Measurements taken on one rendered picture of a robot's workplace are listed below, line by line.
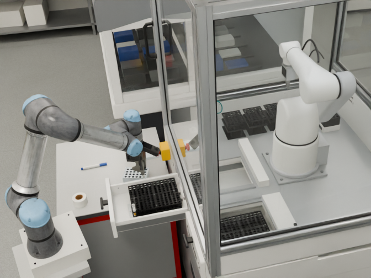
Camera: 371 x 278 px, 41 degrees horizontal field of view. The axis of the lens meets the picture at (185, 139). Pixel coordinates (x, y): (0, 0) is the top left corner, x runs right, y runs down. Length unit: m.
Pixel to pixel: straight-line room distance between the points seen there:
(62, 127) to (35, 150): 0.21
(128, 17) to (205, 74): 1.40
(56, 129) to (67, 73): 3.36
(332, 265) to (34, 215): 1.19
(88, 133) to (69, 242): 0.52
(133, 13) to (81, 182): 0.92
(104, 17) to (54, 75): 2.67
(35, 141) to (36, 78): 3.26
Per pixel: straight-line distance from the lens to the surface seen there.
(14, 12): 6.17
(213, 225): 1.72
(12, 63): 5.74
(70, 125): 1.97
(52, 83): 5.18
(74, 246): 2.26
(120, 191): 2.42
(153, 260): 2.81
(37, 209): 2.13
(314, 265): 2.06
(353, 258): 2.12
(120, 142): 2.14
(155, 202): 2.27
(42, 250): 2.22
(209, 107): 1.41
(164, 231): 2.66
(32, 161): 2.14
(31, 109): 2.05
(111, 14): 2.69
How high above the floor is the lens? 2.47
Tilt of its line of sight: 37 degrees down
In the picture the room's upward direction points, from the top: 5 degrees counter-clockwise
